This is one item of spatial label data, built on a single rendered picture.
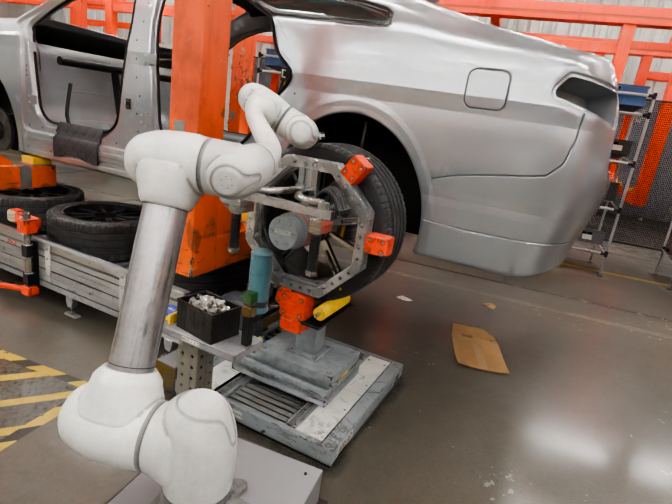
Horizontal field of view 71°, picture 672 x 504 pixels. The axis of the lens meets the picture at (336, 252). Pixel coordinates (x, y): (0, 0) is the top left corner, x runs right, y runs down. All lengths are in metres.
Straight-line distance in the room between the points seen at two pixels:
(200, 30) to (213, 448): 1.53
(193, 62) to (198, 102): 0.15
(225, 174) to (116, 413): 0.55
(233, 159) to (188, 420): 0.55
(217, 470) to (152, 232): 0.53
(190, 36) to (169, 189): 1.08
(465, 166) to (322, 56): 0.83
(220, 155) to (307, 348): 1.31
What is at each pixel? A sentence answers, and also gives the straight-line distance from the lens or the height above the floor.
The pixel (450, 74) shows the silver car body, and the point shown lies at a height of 1.51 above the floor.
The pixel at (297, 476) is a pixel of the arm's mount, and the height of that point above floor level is 0.40.
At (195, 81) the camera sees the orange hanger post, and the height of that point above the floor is 1.34.
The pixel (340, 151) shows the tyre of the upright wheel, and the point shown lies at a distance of 1.86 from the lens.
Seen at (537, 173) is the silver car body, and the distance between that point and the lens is 2.03.
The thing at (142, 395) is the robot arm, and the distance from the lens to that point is 1.14.
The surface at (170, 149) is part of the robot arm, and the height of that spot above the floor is 1.17.
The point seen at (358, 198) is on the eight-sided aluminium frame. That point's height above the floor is 1.01.
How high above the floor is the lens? 1.29
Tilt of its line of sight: 16 degrees down
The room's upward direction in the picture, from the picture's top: 8 degrees clockwise
